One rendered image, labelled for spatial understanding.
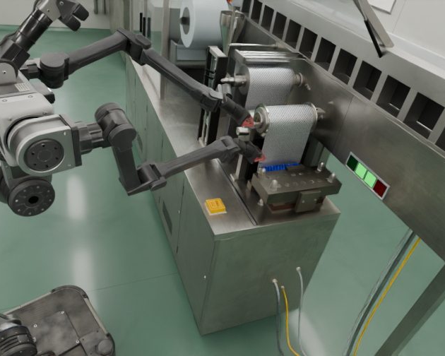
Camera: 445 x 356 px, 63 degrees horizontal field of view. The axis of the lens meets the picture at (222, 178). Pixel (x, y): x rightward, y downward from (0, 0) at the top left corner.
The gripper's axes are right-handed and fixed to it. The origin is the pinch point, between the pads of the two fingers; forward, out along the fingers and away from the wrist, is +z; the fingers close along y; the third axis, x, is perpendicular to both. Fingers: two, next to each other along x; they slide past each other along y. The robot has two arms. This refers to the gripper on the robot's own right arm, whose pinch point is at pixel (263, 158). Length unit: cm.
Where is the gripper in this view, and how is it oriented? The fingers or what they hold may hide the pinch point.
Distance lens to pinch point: 171.8
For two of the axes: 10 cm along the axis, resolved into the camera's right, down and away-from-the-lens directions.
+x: 5.7, -7.4, -3.5
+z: 7.4, 2.9, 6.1
